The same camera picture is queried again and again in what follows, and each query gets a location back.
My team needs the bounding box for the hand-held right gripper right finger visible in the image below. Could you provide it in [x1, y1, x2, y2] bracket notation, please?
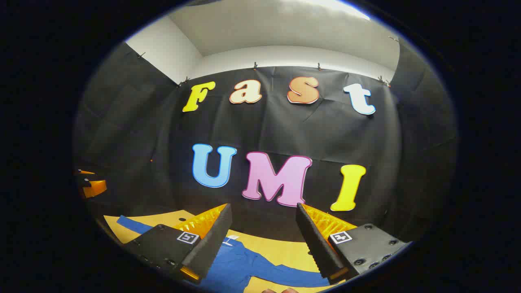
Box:
[295, 202, 409, 281]

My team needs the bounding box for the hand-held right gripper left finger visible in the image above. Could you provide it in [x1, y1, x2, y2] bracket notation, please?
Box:
[122, 203, 233, 284]

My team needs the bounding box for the blue collared shirt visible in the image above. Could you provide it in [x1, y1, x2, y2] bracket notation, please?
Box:
[117, 215, 332, 293]

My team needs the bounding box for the black backdrop cloth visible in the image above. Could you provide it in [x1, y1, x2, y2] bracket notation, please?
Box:
[73, 41, 458, 245]

